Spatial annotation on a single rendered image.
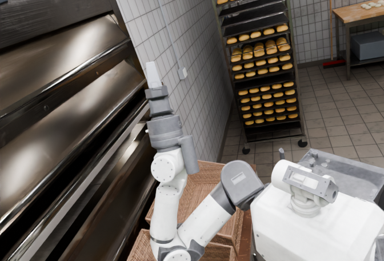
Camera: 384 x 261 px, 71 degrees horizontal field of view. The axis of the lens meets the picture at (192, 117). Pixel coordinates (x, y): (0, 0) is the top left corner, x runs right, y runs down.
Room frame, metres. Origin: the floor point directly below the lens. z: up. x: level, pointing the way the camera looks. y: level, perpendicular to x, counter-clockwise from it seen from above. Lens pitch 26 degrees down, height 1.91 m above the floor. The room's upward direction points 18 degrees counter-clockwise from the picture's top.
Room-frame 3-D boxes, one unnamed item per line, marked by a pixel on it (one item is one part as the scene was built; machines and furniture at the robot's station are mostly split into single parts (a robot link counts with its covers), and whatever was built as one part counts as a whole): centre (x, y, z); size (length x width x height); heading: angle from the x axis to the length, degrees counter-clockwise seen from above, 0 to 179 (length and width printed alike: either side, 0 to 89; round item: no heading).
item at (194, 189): (1.29, 0.10, 0.72); 0.56 x 0.49 x 0.28; 156
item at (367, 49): (3.67, -2.83, 0.35); 0.50 x 0.36 x 0.24; 157
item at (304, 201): (0.42, -0.18, 1.46); 0.10 x 0.07 x 0.09; 33
